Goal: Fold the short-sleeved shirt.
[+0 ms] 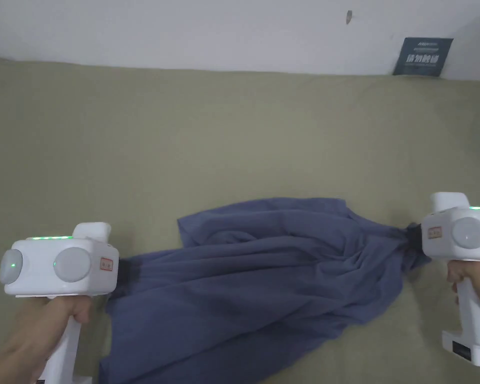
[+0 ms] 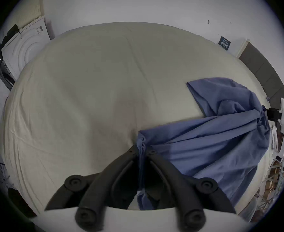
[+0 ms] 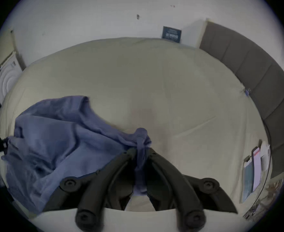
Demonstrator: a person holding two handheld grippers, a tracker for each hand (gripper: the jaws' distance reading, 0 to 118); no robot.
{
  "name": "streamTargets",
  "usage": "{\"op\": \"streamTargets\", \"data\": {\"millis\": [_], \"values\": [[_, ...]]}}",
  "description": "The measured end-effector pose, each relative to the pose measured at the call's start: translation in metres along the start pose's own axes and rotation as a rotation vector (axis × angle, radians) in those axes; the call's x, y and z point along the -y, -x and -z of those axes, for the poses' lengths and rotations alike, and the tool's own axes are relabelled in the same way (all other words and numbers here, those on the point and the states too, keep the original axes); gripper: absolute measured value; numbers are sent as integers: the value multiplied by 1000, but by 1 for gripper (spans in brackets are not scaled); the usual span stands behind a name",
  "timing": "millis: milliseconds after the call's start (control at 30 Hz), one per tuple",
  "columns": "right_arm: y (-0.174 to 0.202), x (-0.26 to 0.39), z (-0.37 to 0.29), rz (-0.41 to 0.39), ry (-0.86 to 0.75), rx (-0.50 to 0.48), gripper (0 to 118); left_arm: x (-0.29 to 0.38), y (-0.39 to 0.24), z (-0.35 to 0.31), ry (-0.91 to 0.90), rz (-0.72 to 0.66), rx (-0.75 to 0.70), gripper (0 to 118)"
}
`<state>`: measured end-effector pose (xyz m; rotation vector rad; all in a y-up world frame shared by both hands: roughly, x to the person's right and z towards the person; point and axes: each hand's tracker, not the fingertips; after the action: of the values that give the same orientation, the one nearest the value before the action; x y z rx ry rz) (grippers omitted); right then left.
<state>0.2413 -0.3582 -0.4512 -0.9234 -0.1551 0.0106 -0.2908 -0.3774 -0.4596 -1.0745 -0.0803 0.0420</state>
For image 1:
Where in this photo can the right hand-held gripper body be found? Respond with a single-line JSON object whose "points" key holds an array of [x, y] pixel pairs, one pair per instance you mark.
{"points": [[460, 236]]}

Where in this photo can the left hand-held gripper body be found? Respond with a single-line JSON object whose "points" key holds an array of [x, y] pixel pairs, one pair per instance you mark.
{"points": [[48, 264]]}

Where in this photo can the dark blue shirt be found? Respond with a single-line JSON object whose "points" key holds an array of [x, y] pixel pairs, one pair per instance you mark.
{"points": [[248, 280]]}

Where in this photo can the person's left hand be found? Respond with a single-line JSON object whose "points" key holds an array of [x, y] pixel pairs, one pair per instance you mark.
{"points": [[44, 320]]}

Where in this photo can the dark grey printed card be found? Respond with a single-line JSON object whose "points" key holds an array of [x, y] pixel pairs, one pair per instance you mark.
{"points": [[422, 56]]}

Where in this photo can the bed with beige sheet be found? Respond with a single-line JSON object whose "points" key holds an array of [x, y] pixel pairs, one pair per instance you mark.
{"points": [[184, 140]]}

